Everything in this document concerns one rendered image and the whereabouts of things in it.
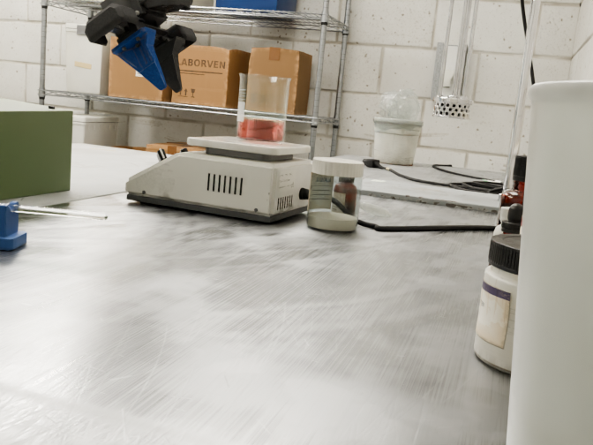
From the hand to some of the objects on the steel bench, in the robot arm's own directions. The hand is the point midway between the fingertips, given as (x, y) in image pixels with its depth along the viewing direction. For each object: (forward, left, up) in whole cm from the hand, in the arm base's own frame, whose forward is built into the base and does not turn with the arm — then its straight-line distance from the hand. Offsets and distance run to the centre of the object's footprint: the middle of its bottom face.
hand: (161, 67), depth 90 cm
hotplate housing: (+15, -4, -16) cm, 22 cm away
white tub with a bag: (+7, +109, -19) cm, 111 cm away
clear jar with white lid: (+29, -6, -15) cm, 34 cm away
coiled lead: (+32, +68, -16) cm, 77 cm away
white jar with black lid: (+54, -37, -13) cm, 67 cm away
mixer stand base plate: (+32, +40, -16) cm, 54 cm away
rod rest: (+8, -39, -16) cm, 42 cm away
